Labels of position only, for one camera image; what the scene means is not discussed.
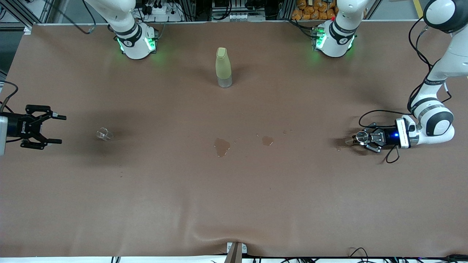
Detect grey connector strip device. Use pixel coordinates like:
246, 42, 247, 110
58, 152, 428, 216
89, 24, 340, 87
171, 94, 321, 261
212, 11, 266, 22

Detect large brown liquid puddle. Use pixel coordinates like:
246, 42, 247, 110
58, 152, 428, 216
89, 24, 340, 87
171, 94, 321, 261
214, 138, 231, 158

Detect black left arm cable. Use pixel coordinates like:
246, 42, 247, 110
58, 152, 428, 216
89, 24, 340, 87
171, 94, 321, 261
358, 16, 454, 164

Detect black looped floor cable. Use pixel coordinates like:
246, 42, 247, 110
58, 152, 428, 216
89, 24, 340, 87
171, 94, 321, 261
349, 248, 370, 263

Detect metal table edge bracket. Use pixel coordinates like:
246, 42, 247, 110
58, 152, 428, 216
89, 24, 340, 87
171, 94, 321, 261
227, 242, 247, 263

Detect aluminium frame post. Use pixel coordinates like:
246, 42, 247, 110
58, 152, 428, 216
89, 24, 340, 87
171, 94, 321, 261
0, 0, 59, 34

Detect white power strip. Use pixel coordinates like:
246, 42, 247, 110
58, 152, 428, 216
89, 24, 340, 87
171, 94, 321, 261
141, 2, 183, 22

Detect metal jigger measuring cup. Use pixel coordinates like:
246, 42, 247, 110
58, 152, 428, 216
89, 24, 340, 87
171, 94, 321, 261
346, 131, 369, 146

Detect clear glass cup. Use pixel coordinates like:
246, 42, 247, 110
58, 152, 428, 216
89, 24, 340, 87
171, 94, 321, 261
96, 127, 114, 141

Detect orange snack packs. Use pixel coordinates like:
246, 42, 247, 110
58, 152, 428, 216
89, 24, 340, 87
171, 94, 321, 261
291, 0, 337, 20

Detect brown table cloth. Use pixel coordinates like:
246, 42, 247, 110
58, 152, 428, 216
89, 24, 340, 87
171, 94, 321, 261
0, 20, 468, 258

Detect yellow-green bottle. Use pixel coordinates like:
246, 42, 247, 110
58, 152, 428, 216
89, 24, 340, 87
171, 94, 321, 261
215, 47, 233, 88

